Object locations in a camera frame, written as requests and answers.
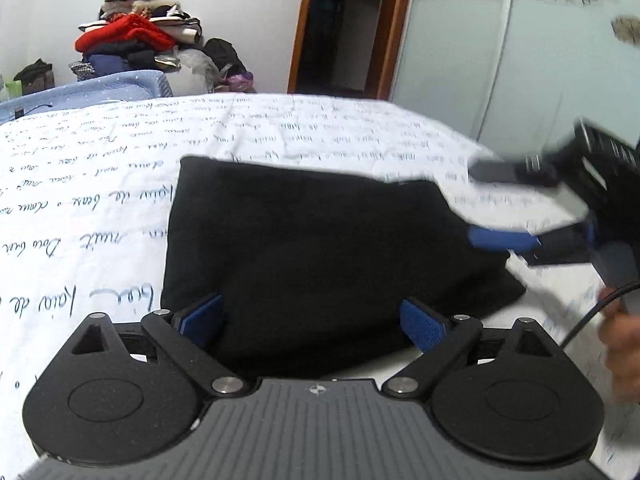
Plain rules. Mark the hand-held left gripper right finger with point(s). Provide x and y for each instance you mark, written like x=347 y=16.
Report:
x=420 y=325

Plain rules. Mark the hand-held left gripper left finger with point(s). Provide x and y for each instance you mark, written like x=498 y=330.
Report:
x=202 y=319

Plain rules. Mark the pile of clothes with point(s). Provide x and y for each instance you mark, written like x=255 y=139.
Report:
x=130 y=30

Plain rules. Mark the person's right hand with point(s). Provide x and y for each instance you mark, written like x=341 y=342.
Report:
x=625 y=355

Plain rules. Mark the bed with script-printed sheet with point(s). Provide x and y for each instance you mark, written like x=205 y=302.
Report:
x=100 y=185

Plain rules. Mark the dark small bag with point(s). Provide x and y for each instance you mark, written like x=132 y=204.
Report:
x=34 y=75

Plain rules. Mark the purple cloth item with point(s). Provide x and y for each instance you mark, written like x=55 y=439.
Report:
x=240 y=81

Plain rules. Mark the white plastic bag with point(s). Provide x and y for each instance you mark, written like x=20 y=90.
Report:
x=195 y=72

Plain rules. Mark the black backpack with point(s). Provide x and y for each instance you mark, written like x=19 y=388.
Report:
x=225 y=55

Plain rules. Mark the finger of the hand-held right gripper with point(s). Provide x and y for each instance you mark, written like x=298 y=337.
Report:
x=505 y=171
x=500 y=239

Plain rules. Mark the black pants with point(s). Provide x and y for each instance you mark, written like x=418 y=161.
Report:
x=310 y=250

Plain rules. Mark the frosted glass wardrobe door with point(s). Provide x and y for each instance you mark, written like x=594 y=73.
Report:
x=450 y=50
x=565 y=60

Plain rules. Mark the wooden door frame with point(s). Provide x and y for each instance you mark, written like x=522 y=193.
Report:
x=397 y=25

